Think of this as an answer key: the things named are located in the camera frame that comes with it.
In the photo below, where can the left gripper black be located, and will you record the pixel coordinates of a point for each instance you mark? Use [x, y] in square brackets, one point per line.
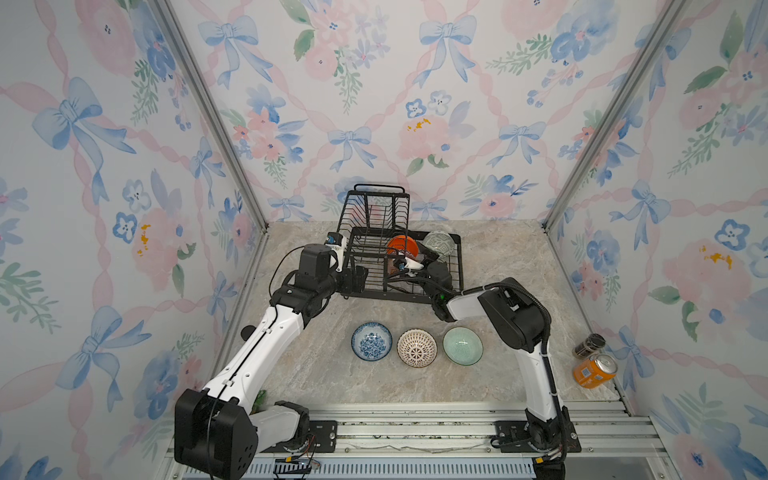
[358, 285]

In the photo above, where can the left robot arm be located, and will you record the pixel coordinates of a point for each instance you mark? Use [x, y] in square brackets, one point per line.
[216, 430]

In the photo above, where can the mint green ceramic bowl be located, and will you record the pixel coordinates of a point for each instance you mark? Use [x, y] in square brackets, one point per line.
[462, 346]

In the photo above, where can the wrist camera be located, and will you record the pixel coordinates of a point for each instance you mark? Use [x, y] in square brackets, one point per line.
[338, 244]
[407, 264]

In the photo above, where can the orange can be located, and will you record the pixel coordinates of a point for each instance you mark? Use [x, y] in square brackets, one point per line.
[595, 371]

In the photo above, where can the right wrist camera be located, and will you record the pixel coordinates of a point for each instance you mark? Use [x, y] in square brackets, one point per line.
[407, 264]

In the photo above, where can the green patterned ceramic bowl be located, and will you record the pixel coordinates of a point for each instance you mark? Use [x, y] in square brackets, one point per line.
[440, 242]

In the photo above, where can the brown lattice ceramic bowl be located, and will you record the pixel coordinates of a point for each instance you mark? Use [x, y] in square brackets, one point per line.
[417, 348]

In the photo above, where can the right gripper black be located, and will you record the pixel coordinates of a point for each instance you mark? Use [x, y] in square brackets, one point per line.
[431, 264]

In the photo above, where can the blue patterned ceramic bowl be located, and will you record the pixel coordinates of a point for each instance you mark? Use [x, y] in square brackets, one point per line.
[371, 341]

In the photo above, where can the black wire dish rack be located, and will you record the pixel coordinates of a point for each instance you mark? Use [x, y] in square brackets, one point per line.
[372, 214]

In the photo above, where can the black round knob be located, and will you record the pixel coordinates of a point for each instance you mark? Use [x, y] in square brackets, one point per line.
[247, 331]

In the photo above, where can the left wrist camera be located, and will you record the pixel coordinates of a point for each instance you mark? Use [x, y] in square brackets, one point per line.
[338, 244]

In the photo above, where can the green snack packet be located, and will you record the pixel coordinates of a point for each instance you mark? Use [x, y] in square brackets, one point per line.
[259, 402]

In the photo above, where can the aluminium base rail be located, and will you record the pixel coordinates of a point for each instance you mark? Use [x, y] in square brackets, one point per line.
[453, 441]

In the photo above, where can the orange plastic bowl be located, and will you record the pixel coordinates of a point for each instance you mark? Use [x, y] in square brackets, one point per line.
[403, 244]

